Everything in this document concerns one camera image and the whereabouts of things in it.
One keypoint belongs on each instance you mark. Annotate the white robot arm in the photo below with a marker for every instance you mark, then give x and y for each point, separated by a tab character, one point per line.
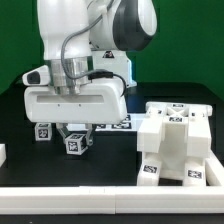
71	88

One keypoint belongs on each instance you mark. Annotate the white chair back frame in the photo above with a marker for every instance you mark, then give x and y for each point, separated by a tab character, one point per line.
175	128

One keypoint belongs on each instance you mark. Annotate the white cube nut with tag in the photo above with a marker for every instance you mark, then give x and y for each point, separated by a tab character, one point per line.
76	144

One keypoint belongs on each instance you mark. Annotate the white chair seat part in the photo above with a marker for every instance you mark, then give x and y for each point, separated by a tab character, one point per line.
173	166

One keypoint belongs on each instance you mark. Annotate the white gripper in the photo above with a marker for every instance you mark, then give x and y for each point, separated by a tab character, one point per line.
99	102

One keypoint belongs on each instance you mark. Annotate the white L-shaped fence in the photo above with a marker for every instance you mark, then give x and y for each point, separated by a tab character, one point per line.
115	200

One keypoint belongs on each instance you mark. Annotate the small white cube nut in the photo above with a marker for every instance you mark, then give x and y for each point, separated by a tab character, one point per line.
43	131

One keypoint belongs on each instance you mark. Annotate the white tag sheet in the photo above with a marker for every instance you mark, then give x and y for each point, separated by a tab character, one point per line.
131	123

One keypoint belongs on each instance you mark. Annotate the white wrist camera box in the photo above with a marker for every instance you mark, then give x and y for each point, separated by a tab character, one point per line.
39	76

